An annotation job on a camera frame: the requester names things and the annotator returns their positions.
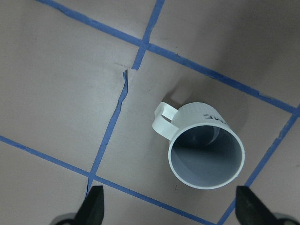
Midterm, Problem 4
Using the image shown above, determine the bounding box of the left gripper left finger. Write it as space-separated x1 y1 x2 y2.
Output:
74 186 104 225

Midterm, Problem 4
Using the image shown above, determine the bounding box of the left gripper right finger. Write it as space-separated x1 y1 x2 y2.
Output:
235 186 277 225

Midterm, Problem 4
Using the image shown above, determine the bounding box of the white mug with grey inside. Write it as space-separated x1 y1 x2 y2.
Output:
152 102 245 190

